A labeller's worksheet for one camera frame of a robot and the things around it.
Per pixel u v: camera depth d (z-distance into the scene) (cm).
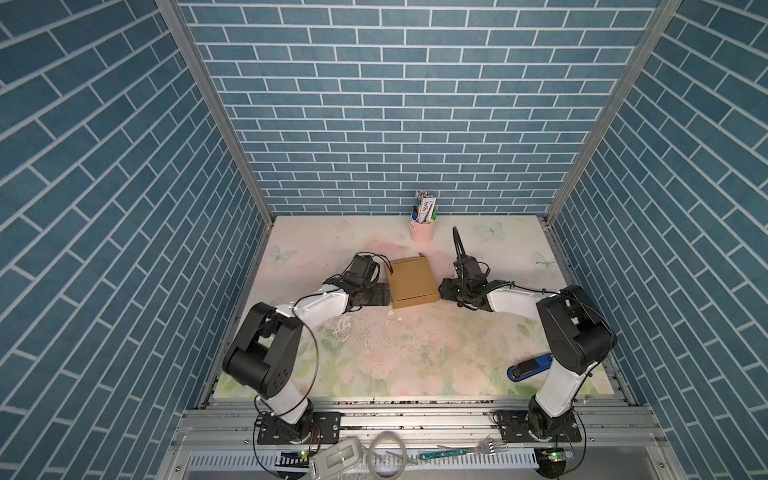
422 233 110
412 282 100
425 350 87
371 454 68
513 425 74
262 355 45
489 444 71
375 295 84
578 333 49
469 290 75
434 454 69
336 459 68
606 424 76
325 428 74
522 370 79
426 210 105
